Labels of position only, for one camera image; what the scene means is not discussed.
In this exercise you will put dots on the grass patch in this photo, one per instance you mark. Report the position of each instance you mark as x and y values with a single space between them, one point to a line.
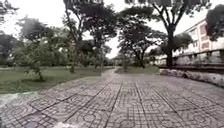
138 70

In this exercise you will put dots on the patterned grey tile path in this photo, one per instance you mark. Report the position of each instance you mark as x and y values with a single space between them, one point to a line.
133 103

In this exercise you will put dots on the group of trees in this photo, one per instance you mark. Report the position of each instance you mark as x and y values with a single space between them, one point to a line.
83 30

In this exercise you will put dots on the large dark-trunk tree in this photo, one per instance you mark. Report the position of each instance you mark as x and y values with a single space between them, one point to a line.
170 50

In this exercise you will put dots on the grass lawn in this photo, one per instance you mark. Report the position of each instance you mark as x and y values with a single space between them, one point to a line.
23 80

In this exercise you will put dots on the pale multi-storey building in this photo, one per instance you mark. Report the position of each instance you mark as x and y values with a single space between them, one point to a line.
203 43

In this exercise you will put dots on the tree with dark crown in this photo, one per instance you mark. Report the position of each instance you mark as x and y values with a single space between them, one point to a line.
216 20

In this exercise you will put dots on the low stone wall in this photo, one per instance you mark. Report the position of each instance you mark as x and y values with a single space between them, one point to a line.
200 76

